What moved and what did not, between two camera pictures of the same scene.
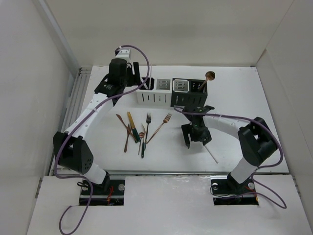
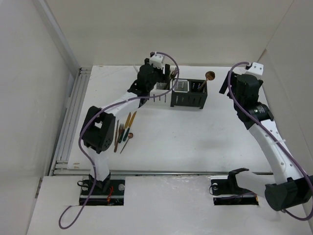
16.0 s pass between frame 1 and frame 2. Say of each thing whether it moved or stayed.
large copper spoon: stayed
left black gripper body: moved
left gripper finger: moved
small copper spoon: moved
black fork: moved
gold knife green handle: moved
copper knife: moved
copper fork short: moved
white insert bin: stayed
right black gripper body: moved
